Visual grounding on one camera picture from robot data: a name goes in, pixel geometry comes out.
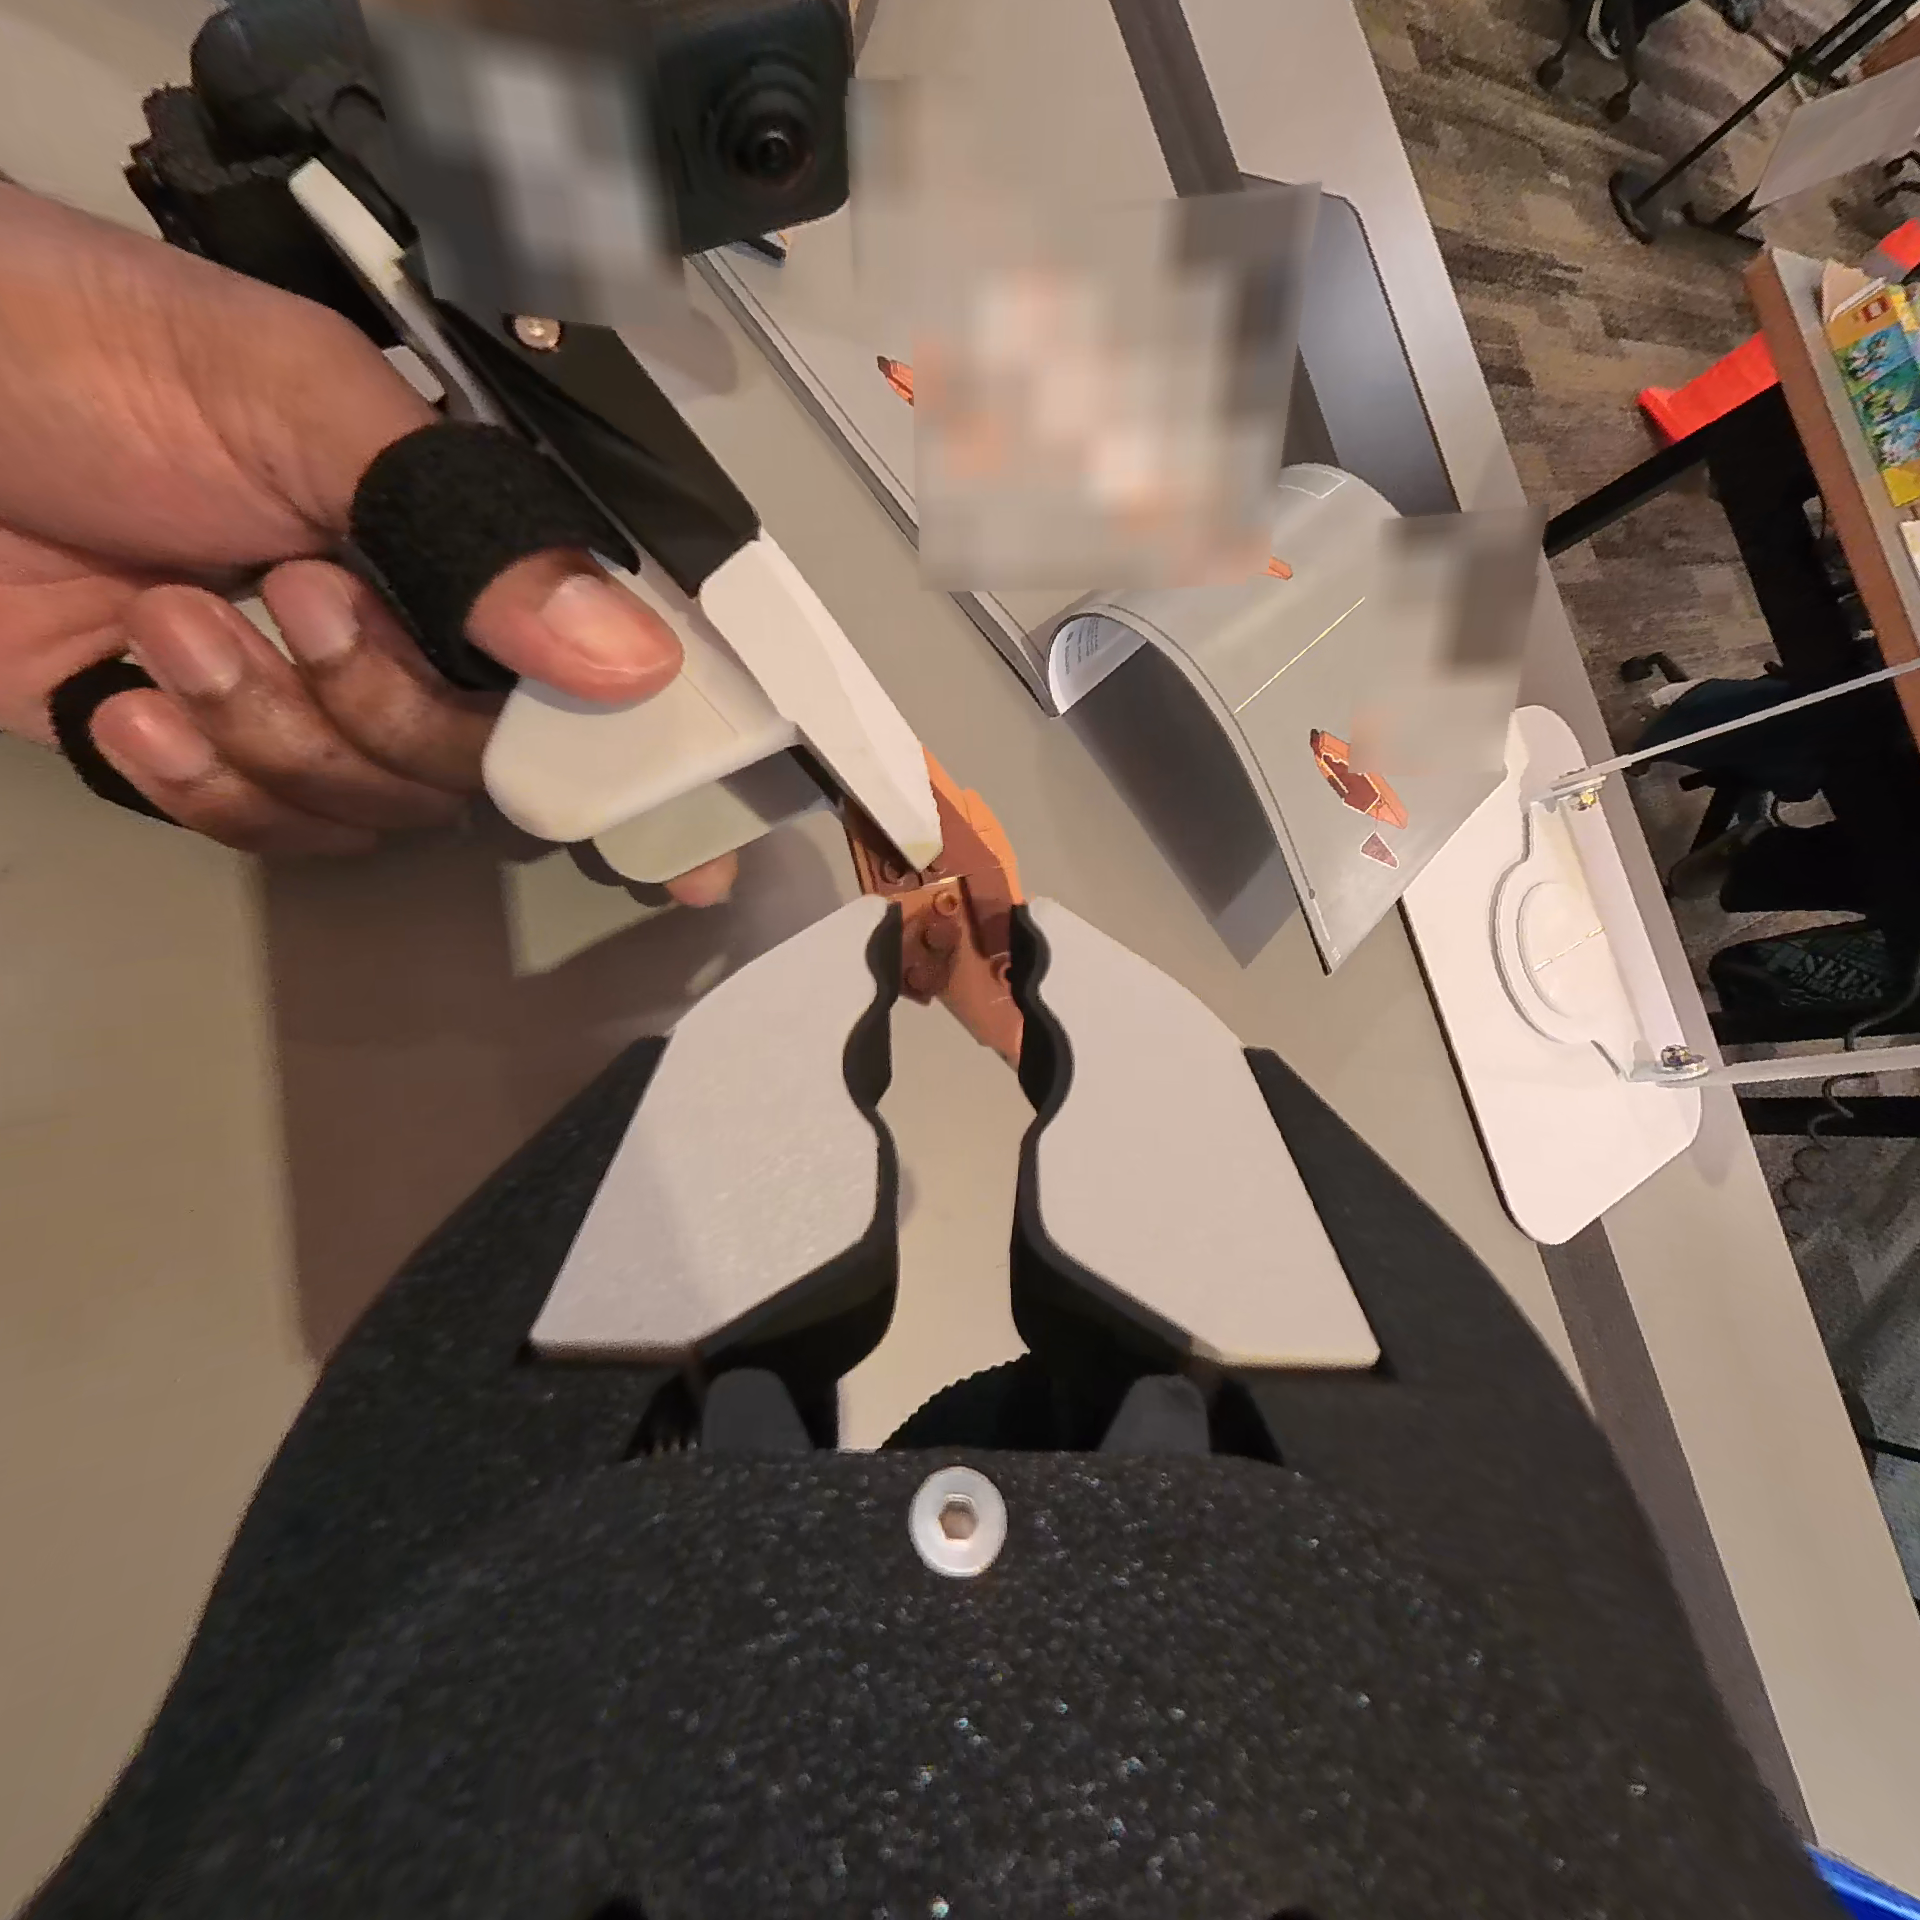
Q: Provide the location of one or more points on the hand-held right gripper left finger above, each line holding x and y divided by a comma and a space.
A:
721, 1172

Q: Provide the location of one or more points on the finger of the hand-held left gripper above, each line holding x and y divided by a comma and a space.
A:
825, 691

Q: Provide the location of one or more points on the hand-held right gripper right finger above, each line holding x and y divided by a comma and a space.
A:
1185, 1185

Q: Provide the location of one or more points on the orange toy brick model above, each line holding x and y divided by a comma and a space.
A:
960, 931

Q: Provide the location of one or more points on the blue storage bin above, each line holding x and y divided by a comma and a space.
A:
1875, 1893

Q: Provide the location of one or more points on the silver-armed desk stand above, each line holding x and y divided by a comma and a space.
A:
1673, 1067

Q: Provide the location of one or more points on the light grey desk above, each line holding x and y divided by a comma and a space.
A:
149, 1126

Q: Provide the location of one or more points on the person's left hand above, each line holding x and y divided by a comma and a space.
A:
149, 389

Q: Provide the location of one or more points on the grey instruction booklet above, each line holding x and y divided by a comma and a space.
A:
1185, 750

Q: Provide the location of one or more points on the orange plastic object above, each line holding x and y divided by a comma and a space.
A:
1711, 389

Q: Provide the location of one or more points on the wooden table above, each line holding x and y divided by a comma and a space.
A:
1800, 389

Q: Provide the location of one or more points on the colourful toy box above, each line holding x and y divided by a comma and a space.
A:
1881, 376

